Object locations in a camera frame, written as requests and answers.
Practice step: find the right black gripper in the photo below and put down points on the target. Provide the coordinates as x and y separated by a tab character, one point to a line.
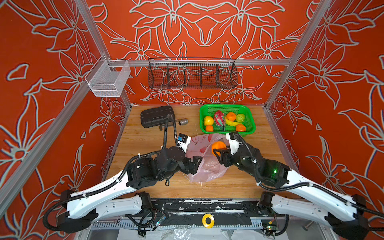
226	152

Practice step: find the orange tangerine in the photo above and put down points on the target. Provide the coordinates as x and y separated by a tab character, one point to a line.
241	128
219	145
209	128
231	116

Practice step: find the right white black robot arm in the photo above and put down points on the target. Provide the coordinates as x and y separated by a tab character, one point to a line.
289	193

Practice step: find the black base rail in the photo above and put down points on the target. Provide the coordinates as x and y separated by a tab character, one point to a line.
248	207

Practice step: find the yellow lemon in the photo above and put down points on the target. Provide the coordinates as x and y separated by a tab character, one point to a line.
208	121

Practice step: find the yellow green pear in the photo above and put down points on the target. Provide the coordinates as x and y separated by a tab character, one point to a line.
240	118

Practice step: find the black plastic tool case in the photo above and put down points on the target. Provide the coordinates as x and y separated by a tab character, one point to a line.
156	116

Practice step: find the green plastic basket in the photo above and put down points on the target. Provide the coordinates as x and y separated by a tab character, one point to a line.
209	110

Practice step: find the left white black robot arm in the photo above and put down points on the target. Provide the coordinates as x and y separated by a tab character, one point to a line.
76	211

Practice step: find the pink dragon fruit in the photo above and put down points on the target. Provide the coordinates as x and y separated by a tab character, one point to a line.
220	120

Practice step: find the metal wrench tool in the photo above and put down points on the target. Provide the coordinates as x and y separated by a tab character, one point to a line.
180	122

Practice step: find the yellow banana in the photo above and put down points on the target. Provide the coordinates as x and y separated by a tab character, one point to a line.
231	123

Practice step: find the black wire wall basket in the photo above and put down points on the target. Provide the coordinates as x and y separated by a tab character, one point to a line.
190	73

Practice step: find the pink plastic bag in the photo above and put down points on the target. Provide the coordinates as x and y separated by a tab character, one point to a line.
209	168

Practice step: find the yellow tape roll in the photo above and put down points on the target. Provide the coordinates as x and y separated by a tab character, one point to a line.
208	221

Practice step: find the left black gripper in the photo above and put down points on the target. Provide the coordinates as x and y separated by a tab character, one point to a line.
188	168

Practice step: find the white wire mesh basket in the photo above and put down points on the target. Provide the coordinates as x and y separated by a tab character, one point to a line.
108	78

